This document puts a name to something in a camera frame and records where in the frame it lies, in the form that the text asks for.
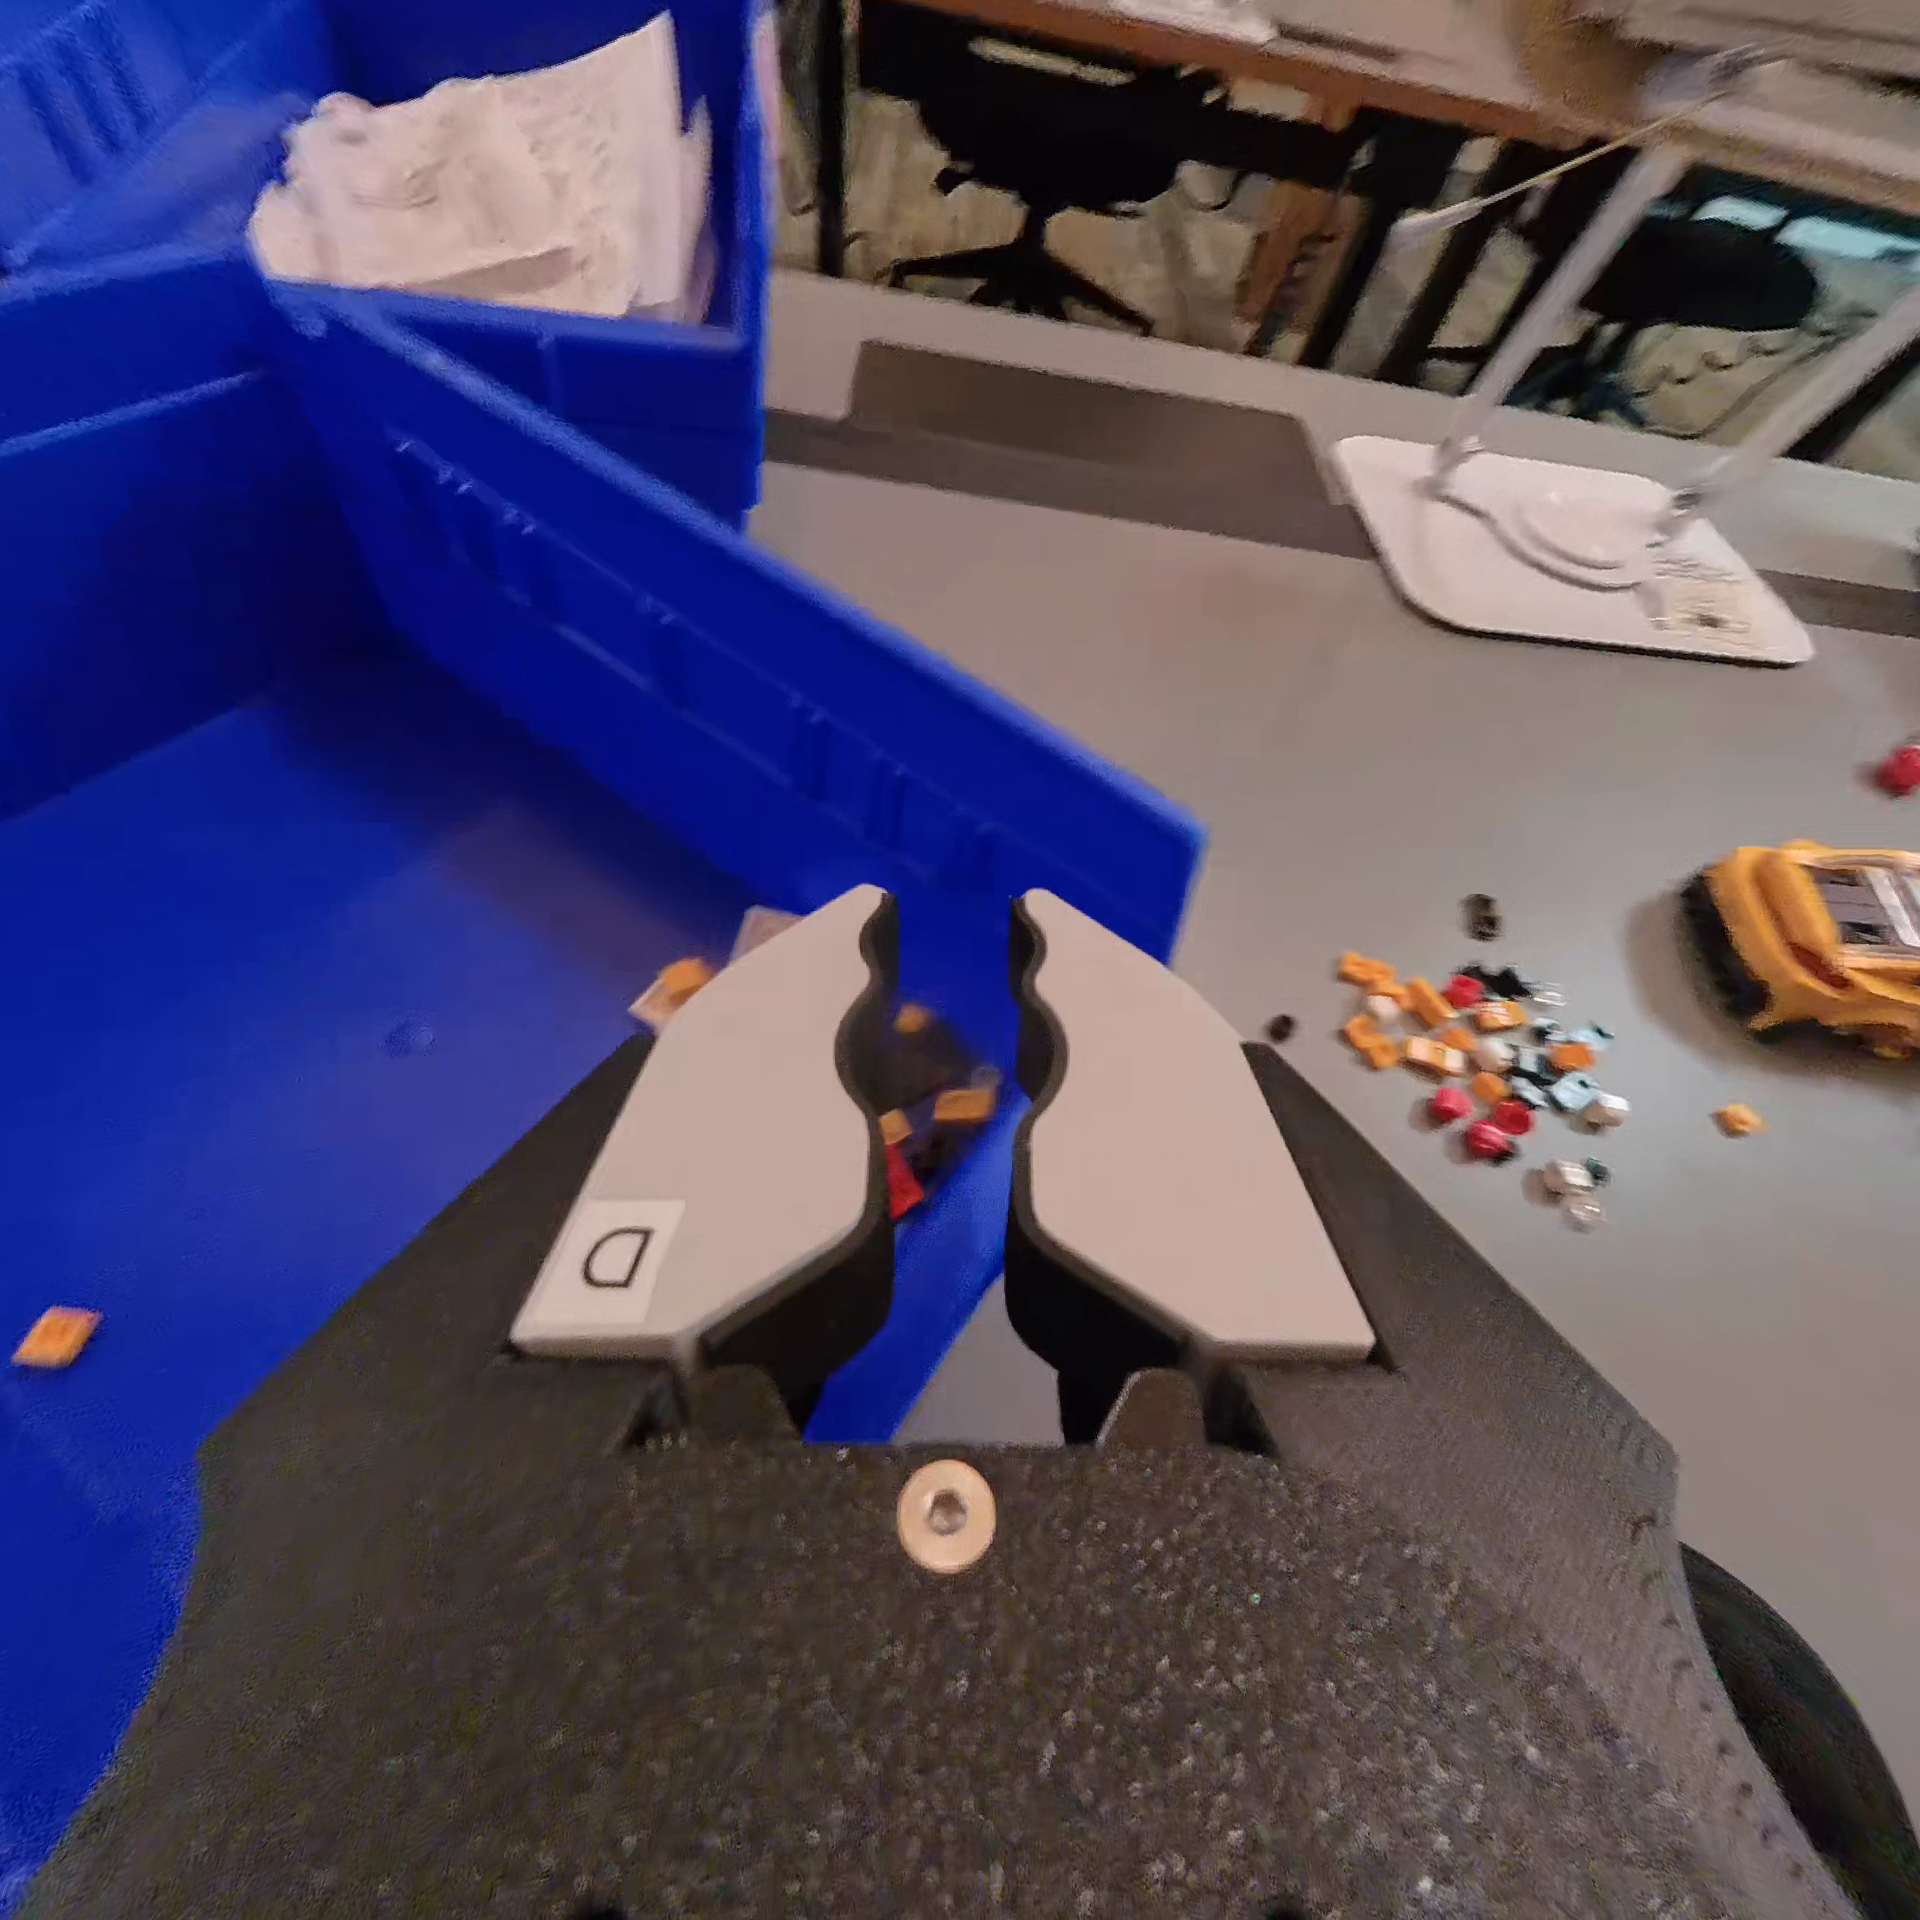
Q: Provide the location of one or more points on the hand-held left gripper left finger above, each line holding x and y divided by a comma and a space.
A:
721, 1154

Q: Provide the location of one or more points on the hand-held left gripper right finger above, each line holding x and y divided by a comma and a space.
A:
1185, 1170

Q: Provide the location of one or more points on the cluster of mixed lego plates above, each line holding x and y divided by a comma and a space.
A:
930, 1102

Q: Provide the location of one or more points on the pile of small lego pieces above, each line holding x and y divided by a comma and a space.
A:
1484, 1081

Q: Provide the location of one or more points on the blue storage bin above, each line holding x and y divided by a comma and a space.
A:
301, 974
644, 391

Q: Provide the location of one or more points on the yellow lego car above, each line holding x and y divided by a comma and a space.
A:
1814, 945

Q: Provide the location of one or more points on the person's left forearm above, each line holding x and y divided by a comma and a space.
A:
1814, 1725

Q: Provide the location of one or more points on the single yellow lego tile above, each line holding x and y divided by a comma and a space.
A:
1736, 1119

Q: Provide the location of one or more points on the orange lego tile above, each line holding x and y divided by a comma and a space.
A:
56, 1336

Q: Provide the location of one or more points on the red lego minifigure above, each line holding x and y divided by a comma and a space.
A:
1899, 768

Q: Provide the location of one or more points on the white book stand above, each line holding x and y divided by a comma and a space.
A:
1500, 541

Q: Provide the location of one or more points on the white paper sheet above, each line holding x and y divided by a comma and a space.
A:
480, 181

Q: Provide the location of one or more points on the black office chair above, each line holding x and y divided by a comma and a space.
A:
1035, 134
1695, 284

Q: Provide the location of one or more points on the light wooden desk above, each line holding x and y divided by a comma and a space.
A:
1275, 52

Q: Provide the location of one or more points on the black lego bracket piece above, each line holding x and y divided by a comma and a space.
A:
1483, 913

